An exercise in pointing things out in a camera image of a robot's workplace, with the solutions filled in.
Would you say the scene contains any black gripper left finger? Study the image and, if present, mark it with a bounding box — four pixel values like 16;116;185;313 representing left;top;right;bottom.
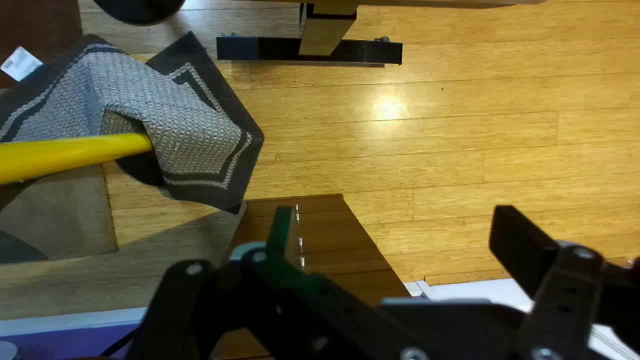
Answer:
128;204;427;360

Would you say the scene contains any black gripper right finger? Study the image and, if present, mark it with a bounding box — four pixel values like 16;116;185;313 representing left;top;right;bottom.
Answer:
487;204;640;360

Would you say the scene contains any dark round object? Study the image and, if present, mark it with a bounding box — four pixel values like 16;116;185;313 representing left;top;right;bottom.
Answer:
89;0;188;28

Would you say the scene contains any brown wooden cabinet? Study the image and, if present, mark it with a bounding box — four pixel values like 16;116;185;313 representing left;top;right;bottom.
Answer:
227;193;412;304

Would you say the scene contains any yellow pole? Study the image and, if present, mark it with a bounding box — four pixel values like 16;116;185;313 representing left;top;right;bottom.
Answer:
0;130;155;188

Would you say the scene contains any white paper label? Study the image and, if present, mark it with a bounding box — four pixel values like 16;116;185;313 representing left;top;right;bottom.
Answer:
0;45;46;85

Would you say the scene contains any tan desk leg black foot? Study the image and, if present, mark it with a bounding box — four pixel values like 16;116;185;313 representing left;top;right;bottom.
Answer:
214;0;545;70

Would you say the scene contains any grey rug with dark border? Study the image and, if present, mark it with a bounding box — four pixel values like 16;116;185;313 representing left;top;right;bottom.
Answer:
0;30;265;217

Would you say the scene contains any tan floor mat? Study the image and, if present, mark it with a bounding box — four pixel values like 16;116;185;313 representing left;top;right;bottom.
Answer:
0;165;120;267

